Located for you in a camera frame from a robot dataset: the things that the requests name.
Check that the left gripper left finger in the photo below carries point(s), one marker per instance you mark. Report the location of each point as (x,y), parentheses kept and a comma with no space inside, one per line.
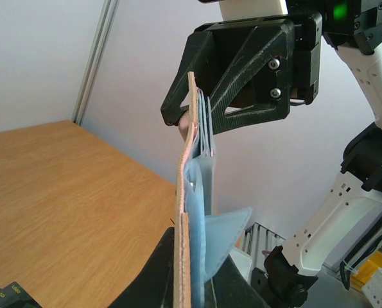
(153,287)

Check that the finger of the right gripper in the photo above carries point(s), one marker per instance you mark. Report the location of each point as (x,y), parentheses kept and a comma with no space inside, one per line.
(198,58)

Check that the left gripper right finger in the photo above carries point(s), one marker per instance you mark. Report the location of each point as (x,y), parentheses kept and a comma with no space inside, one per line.
(228,289)

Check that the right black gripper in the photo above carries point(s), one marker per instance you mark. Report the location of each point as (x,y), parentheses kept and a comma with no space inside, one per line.
(258,67)

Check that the pink leather card holder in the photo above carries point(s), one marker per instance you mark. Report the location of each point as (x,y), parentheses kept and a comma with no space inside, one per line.
(203,238)

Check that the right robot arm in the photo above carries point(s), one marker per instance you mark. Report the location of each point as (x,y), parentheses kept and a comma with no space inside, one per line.
(354,30)

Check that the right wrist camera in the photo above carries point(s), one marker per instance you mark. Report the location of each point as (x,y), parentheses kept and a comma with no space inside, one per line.
(246,9)

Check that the aluminium rail frame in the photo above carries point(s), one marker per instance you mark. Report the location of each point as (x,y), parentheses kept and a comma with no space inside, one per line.
(258,241)

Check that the left aluminium corner post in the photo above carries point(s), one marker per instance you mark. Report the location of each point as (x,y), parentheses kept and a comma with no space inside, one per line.
(99,43)

